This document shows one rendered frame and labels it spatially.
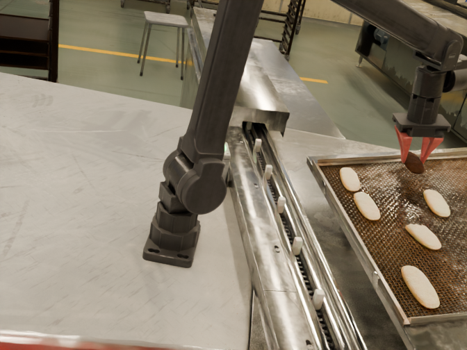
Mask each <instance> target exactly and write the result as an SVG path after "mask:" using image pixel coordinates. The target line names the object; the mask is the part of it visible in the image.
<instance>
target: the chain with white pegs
mask: <svg viewBox="0 0 467 350"><path fill-rule="evenodd" d="M198 3H199V6H200V8H204V7H203V5H202V2H201V0H198ZM245 125H246V127H247V130H248V132H249V136H250V137H251V140H252V143H253V145H254V148H255V151H256V154H257V156H258V159H259V162H260V164H261V167H262V170H263V173H264V175H265V178H266V181H267V182H268V186H269V188H270V191H271V193H272V197H273V199H274V201H275V204H276V207H277V210H278V212H279V215H280V217H281V220H282V223H283V225H284V228H285V231H286V234H287V236H288V239H289V242H290V245H291V247H292V249H293V253H294V254H295V258H296V260H297V264H298V265H299V268H300V271H301V273H302V275H303V279H304V280H305V281H304V282H305V284H306V287H307V290H308V292H309V295H311V296H310V298H311V300H312V303H313V306H314V308H315V310H316V312H317V313H316V314H317V316H318V317H319V318H318V319H319V321H320V323H321V327H322V329H323V330H324V331H323V332H324V334H325V336H326V340H327V342H328V345H329V348H330V349H331V350H337V349H336V348H335V344H334V341H333V339H332V336H331V335H330V332H329V329H328V326H327V323H326V322H325V318H324V316H323V313H322V311H321V305H322V302H323V299H324V297H325V293H324V291H323V290H318V289H316V290H315V292H314V291H313V289H312V288H313V287H312V285H311V282H310V280H309V277H308V274H307V272H306V270H305V267H304V264H303V262H302V260H301V257H300V250H301V247H302V243H303V240H302V238H301V237H295V239H293V236H292V233H291V231H290V229H289V226H288V223H287V221H286V218H285V216H284V213H283V211H284V206H285V203H286V199H285V197H279V199H278V198H277V195H276V192H275V189H274V188H273V185H272V182H271V180H270V176H271V173H272V165H266V166H265V164H264V162H263V159H262V157H261V154H260V148H261V139H256V141H255V139H254V136H253V134H252V130H251V126H252V122H245Z"/></svg>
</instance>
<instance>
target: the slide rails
mask: <svg viewBox="0 0 467 350"><path fill-rule="evenodd" d="M241 128H242V130H243V133H244V136H245V139H246V142H247V145H248V147H249V151H250V153H251V156H252V159H253V161H254V165H255V168H256V170H257V173H258V175H259V179H260V182H261V185H262V187H263V191H264V193H265V196H266V199H267V201H268V205H269V207H270V210H271V213H272V216H273V218H274V221H275V224H276V227H277V230H278V232H279V236H280V238H281V241H282V244H283V246H284V250H285V252H286V255H287V258H288V261H289V264H290V267H291V269H292V272H293V276H294V277H295V281H296V283H297V287H298V289H299V291H300V295H301V298H302V300H303V303H304V307H305V309H306V312H307V315H308V317H309V321H310V323H311V326H312V329H313V332H314V335H315V337H316V340H317V343H318V346H319V348H320V350H330V348H329V345H328V343H327V340H326V337H325V334H324V332H323V330H322V327H321V325H320V321H319V319H318V316H317V314H316V310H315V308H314V306H313V303H312V300H311V298H310V295H309V292H308V290H307V287H306V284H305V282H304V279H303V276H302V273H301V271H300V268H299V265H298V264H297V260H296V258H295V254H294V253H293V249H292V247H291V245H290V242H289V239H288V236H287V234H286V231H285V228H284V225H283V223H282V220H281V217H280V215H279V212H278V210H277V207H276V204H275V201H274V199H273V197H272V193H271V191H270V188H269V186H268V182H267V181H266V178H265V175H264V173H263V170H262V167H261V164H260V162H259V159H258V156H257V154H256V151H255V148H254V145H253V143H252V140H251V137H250V136H249V132H248V130H247V127H246V125H245V121H243V123H242V127H241ZM252 129H253V132H254V134H255V136H256V139H261V148H260V149H261V152H262V154H263V157H264V159H265V162H266V164H267V165H272V173H271V177H272V180H273V182H274V184H275V187H276V189H277V192H278V194H279V196H280V197H285V199H286V203H285V206H284V210H285V212H286V215H287V217H288V220H289V222H290V225H291V227H292V230H293V232H294V234H295V237H299V238H302V240H303V243H302V247H301V252H302V255H303V257H304V260H305V263H306V266H307V267H308V270H309V273H310V275H311V278H312V280H313V283H314V285H315V287H316V289H318V290H323V291H324V293H325V297H324V299H323V302H322V306H323V308H324V310H325V313H326V315H327V319H328V320H329V323H330V326H331V329H332V331H333V333H334V336H335V338H336V341H337V343H338V346H339V348H340V350H355V348H354V345H353V343H352V341H351V339H350V336H349V334H348V332H347V329H346V327H345V325H344V323H343V320H342V318H341V315H340V313H339V311H338V308H337V306H336V304H335V301H334V299H333V296H332V295H331V292H330V290H329V287H328V285H327V282H326V280H325V278H324V276H323V274H322V271H321V269H320V266H319V264H318V261H317V260H316V257H315V255H314V252H313V250H312V248H311V245H310V243H309V241H308V238H307V236H306V233H305V232H304V229H303V227H302V224H301V222H300V219H299V217H298V216H297V213H296V211H295V208H294V206H293V203H292V201H291V200H290V197H289V195H288V192H287V190H286V187H285V185H284V182H283V181H282V178H281V176H280V173H279V171H278V169H277V166H276V164H275V162H274V159H273V157H272V154H271V153H270V150H269V148H268V145H267V143H266V141H265V138H264V136H263V134H262V132H261V129H260V127H259V124H258V123H256V122H252Z"/></svg>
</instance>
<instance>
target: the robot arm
mask: <svg viewBox="0 0 467 350"><path fill-rule="evenodd" d="M330 1H332V2H334V3H335V4H337V5H339V6H340V7H342V8H344V9H346V10H348V11H349V12H351V13H353V14H354V15H356V16H358V17H360V18H362V19H363V20H364V21H367V22H368V23H370V24H372V25H373V26H376V27H377V28H379V29H381V30H382V31H384V32H386V33H388V34H389V35H391V36H393V37H395V38H396V39H398V40H400V41H401V42H402V43H404V44H405V45H407V46H408V47H409V48H410V49H413V56H412V58H414V59H416V60H418V61H420V62H422V63H425V64H426V65H422V66H418V67H417V68H416V73H415V77H414V81H413V87H412V91H411V92H412V93H411V98H410V102H409V109H408V113H403V112H394V113H393V117H392V120H393V121H394V122H395V131H396V133H397V137H398V141H399V143H400V153H401V161H402V163H405V160H406V159H407V155H408V152H409V148H410V146H411V141H412V137H423V142H422V148H421V154H420V161H421V162H422V163H423V164H424V162H425V161H426V160H427V158H428V157H429V155H430V153H431V152H433V150H435V148H437V146H438V145H440V143H442V141H443V138H444V134H443V132H442V131H447V132H449V131H450V127H451V125H450V124H449V123H448V121H447V120H446V119H445V117H444V116H442V115H441V114H438V111H439V105H440V102H441V95H442V92H444V93H446V92H453V91H457V90H464V89H467V56H464V55H461V54H460V53H461V50H462V48H463V44H464V41H463V38H462V36H460V34H458V33H456V32H455V31H453V30H452V29H451V28H448V27H445V26H444V25H442V24H440V23H438V22H437V21H435V20H434V19H432V18H430V17H428V16H426V15H424V14H422V13H421V12H419V11H418V10H416V9H415V8H413V7H412V6H410V5H409V4H407V3H405V2H404V1H403V0H330ZM263 2H264V0H219V4H218V9H217V12H216V16H215V21H214V24H213V29H212V33H211V38H210V41H209V44H208V49H207V52H206V58H205V61H204V66H203V70H202V75H201V78H200V82H199V87H198V90H197V95H196V98H195V103H194V107H193V110H192V115H191V118H190V122H189V125H188V128H187V131H186V134H185V135H183V136H180V137H179V142H178V145H177V149H176V150H174V151H173V152H172V153H171V154H170V155H169V156H168V157H167V158H166V159H165V162H164V163H163V175H164V177H165V181H161V182H160V187H159V193H158V198H159V199H160V201H158V203H157V209H156V212H155V214H154V216H153V219H152V222H151V226H150V232H149V236H148V238H147V241H146V243H145V246H144V249H143V254H142V258H143V259H144V260H148V261H152V262H155V263H163V264H166V265H173V266H177V267H184V268H190V267H192V263H193V260H194V256H195V251H196V248H197V242H198V239H199V234H200V231H201V225H200V224H199V223H200V221H199V220H197V218H198V215H205V214H207V213H210V212H212V211H214V210H215V209H216V208H218V207H219V206H220V205H221V203H222V202H223V201H224V199H225V197H226V194H227V185H226V183H225V181H224V179H223V177H222V173H223V171H224V166H225V164H224V163H223V162H222V160H223V158H224V151H225V141H226V137H227V131H228V127H229V123H230V120H231V116H232V112H233V109H234V105H235V102H236V97H237V95H238V91H239V87H240V83H241V80H242V77H243V72H244V70H245V66H246V62H247V58H248V55H249V50H250V47H251V45H252V40H253V37H254V33H255V30H256V25H257V22H258V20H259V15H260V12H261V9H262V6H263ZM429 141H430V143H429ZM428 145H429V146H428ZM427 146H428V147H427Z"/></svg>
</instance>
